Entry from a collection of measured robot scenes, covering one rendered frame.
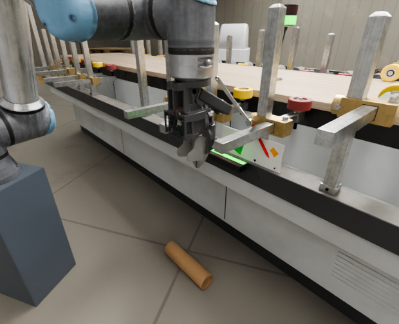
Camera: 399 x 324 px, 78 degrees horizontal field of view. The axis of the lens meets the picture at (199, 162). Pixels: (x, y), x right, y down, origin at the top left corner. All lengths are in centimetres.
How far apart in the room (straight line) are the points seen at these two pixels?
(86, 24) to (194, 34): 17
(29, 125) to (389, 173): 130
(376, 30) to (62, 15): 60
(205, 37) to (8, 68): 78
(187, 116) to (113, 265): 115
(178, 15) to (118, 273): 126
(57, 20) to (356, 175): 93
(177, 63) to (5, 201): 89
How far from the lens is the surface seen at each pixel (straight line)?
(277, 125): 80
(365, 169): 99
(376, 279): 120
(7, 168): 120
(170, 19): 50
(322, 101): 97
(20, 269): 133
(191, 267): 133
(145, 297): 135
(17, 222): 124
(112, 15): 49
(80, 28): 46
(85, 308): 140
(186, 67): 48
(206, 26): 49
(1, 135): 117
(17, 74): 111
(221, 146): 63
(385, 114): 69
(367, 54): 70
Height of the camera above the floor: 110
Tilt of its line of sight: 27 degrees down
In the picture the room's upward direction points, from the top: straight up
